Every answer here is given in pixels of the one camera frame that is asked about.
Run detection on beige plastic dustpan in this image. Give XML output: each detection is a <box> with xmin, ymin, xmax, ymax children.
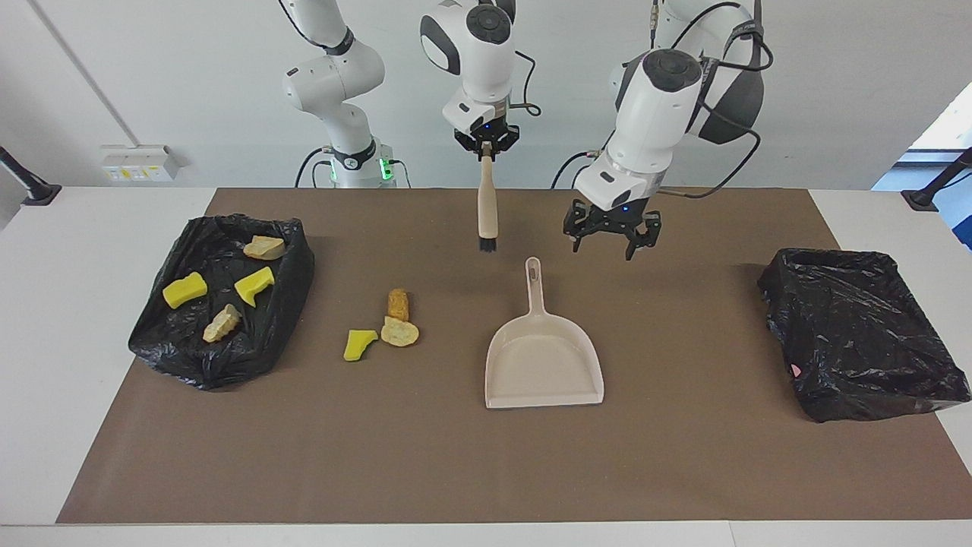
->
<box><xmin>484</xmin><ymin>257</ymin><xmax>605</xmax><ymax>409</ymax></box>

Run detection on tan foam chunk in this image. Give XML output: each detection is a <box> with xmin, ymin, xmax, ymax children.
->
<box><xmin>380</xmin><ymin>316</ymin><xmax>420</xmax><ymax>349</ymax></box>

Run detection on black left base cable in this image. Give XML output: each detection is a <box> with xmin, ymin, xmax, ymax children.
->
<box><xmin>551</xmin><ymin>148</ymin><xmax>608</xmax><ymax>189</ymax></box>

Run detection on yellow curved sponge wedge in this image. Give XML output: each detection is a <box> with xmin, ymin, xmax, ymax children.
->
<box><xmin>343</xmin><ymin>329</ymin><xmax>379</xmax><ymax>362</ymax></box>

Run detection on white wall socket box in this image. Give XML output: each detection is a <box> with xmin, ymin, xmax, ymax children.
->
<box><xmin>101</xmin><ymin>144</ymin><xmax>181</xmax><ymax>183</ymax></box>

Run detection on pale beige foam chunk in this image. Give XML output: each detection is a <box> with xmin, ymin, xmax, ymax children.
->
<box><xmin>202</xmin><ymin>304</ymin><xmax>243</xmax><ymax>343</ymax></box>
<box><xmin>243</xmin><ymin>235</ymin><xmax>286</xmax><ymax>261</ymax></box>

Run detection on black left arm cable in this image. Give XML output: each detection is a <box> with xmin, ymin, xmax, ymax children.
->
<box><xmin>649</xmin><ymin>0</ymin><xmax>774</xmax><ymax>200</ymax></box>

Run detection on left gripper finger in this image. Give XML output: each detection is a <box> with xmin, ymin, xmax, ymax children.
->
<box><xmin>626</xmin><ymin>213</ymin><xmax>663</xmax><ymax>261</ymax></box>
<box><xmin>563</xmin><ymin>209</ymin><xmax>601</xmax><ymax>253</ymax></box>

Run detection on black bagged bin pink spot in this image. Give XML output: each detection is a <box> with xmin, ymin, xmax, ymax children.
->
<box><xmin>757</xmin><ymin>248</ymin><xmax>972</xmax><ymax>423</ymax></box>

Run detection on brown table mat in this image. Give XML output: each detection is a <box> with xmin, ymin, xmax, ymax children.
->
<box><xmin>57</xmin><ymin>188</ymin><xmax>972</xmax><ymax>525</ymax></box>

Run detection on black right base cable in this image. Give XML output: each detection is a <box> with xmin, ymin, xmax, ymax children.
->
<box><xmin>295</xmin><ymin>147</ymin><xmax>335</xmax><ymax>188</ymax></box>

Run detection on black clamp stand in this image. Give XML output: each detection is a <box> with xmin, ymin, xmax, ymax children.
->
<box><xmin>0</xmin><ymin>144</ymin><xmax>63</xmax><ymax>207</ymax></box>
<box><xmin>901</xmin><ymin>147</ymin><xmax>972</xmax><ymax>212</ymax></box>

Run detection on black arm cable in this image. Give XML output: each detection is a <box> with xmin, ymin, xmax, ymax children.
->
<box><xmin>507</xmin><ymin>49</ymin><xmax>542</xmax><ymax>119</ymax></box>
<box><xmin>649</xmin><ymin>0</ymin><xmax>774</xmax><ymax>200</ymax></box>

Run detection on green and yellow sponge piece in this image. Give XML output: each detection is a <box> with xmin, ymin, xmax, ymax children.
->
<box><xmin>234</xmin><ymin>266</ymin><xmax>276</xmax><ymax>308</ymax></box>

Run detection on black base cable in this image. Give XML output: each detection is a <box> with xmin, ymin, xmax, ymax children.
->
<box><xmin>551</xmin><ymin>148</ymin><xmax>608</xmax><ymax>189</ymax></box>
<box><xmin>295</xmin><ymin>147</ymin><xmax>335</xmax><ymax>188</ymax></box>

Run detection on beige hand brush black bristles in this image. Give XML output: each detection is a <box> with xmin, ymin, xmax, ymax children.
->
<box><xmin>476</xmin><ymin>154</ymin><xmax>499</xmax><ymax>253</ymax></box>

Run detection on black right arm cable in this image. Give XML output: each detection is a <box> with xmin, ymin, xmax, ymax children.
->
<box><xmin>507</xmin><ymin>49</ymin><xmax>542</xmax><ymax>119</ymax></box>

